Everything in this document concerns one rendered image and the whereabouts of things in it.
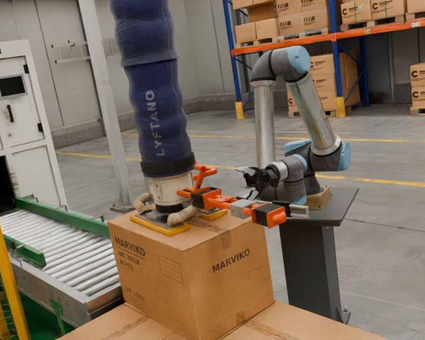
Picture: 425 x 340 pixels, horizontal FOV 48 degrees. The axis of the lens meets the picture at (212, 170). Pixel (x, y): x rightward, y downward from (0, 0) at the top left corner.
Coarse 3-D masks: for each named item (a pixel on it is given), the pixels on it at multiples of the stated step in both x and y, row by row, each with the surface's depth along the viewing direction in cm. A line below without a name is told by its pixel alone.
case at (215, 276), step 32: (128, 224) 206; (192, 224) 193; (224, 224) 188; (256, 224) 190; (128, 256) 207; (160, 256) 184; (192, 256) 171; (224, 256) 181; (256, 256) 192; (128, 288) 216; (160, 288) 191; (192, 288) 173; (224, 288) 182; (256, 288) 193; (160, 320) 199; (192, 320) 177; (224, 320) 184
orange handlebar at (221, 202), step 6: (198, 168) 228; (210, 168) 221; (198, 174) 213; (210, 174) 216; (180, 192) 191; (186, 192) 188; (210, 198) 176; (216, 198) 178; (222, 198) 172; (228, 198) 171; (216, 204) 172; (222, 204) 169; (228, 204) 166; (246, 210) 158; (276, 216) 148; (282, 216) 149
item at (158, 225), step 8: (136, 216) 207; (144, 216) 205; (168, 216) 193; (144, 224) 199; (152, 224) 194; (160, 224) 192; (184, 224) 189; (160, 232) 189; (168, 232) 183; (176, 232) 185
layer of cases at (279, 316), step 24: (120, 312) 214; (264, 312) 195; (288, 312) 193; (72, 336) 201; (96, 336) 198; (120, 336) 195; (144, 336) 192; (168, 336) 190; (240, 336) 182; (264, 336) 180; (288, 336) 177; (312, 336) 175; (336, 336) 173; (360, 336) 171
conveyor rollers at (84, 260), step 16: (0, 224) 383; (16, 224) 374; (32, 224) 366; (48, 224) 363; (64, 224) 354; (32, 240) 329; (48, 240) 327; (64, 240) 318; (80, 240) 314; (96, 240) 311; (48, 256) 299; (64, 256) 289; (80, 256) 286; (96, 256) 282; (112, 256) 279; (48, 272) 272; (64, 272) 269; (80, 272) 265; (96, 272) 262; (112, 272) 258; (80, 288) 246; (96, 288) 242
